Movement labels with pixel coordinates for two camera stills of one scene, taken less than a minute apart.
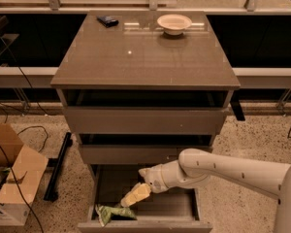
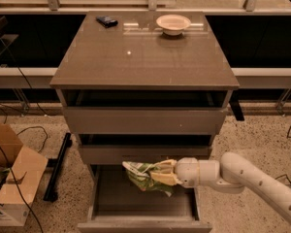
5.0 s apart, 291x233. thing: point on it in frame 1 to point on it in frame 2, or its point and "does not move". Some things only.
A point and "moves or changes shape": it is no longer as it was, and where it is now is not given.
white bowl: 174,23 does not move
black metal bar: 50,193 does not move
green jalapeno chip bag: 105,213 moves or changes shape
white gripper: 155,178 to 187,172
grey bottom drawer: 172,211 does not move
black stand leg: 240,116 does not move
